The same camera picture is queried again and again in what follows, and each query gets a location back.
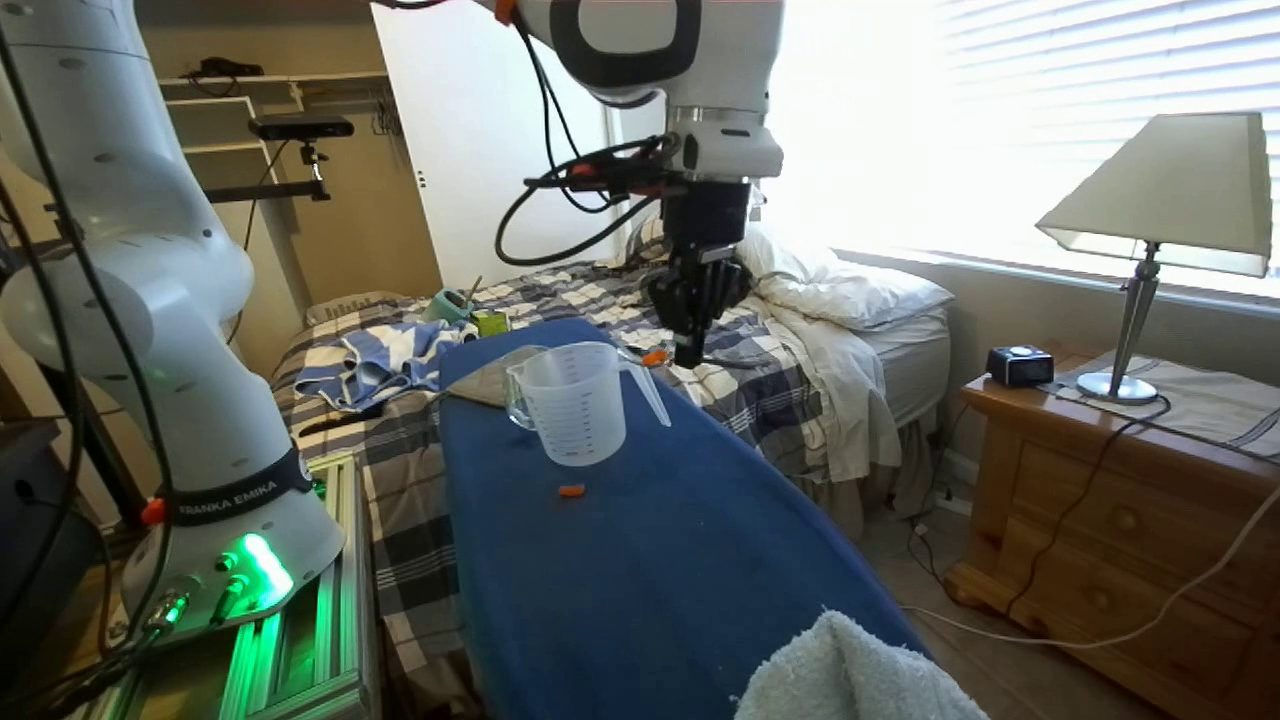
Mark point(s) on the small teal object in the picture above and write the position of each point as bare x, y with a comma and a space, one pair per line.
457, 307

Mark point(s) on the bed with plaid blanket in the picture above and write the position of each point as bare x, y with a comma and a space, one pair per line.
403, 505

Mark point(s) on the silver metal spoon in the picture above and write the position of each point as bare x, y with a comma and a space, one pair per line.
670, 362

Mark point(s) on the translucent plastic measuring cup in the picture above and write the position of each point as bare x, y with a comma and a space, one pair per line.
581, 414

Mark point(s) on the beige quilted pot holder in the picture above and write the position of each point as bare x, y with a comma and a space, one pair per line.
476, 382

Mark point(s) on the white terry towel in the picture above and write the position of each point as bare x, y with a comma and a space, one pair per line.
854, 673

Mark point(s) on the blue crumpled cloth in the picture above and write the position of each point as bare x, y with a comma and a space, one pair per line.
374, 364

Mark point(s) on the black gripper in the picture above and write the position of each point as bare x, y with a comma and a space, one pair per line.
702, 282

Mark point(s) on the wooden nightstand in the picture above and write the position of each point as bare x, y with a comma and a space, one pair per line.
1132, 535

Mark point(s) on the blue ironing board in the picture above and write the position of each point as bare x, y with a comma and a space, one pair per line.
603, 614

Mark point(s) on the white pillow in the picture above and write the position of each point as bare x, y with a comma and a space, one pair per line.
881, 298

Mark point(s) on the small black alarm clock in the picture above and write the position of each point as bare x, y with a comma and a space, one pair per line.
1020, 364

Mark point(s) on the orange gummy candy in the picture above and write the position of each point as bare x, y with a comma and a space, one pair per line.
569, 490
652, 359

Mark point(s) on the beige flat mat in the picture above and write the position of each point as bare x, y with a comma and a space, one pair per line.
1203, 403

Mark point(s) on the black stereo camera bar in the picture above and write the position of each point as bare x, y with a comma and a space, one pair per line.
304, 131

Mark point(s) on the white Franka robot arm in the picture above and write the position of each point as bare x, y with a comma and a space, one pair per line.
162, 333

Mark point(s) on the table lamp with beige shade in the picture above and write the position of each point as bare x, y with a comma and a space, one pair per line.
1161, 183

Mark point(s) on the white window blinds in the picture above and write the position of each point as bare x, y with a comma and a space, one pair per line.
1105, 120

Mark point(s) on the aluminium robot base platform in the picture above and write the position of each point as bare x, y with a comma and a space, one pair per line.
295, 655

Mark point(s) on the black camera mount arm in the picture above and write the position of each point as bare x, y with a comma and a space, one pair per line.
285, 183

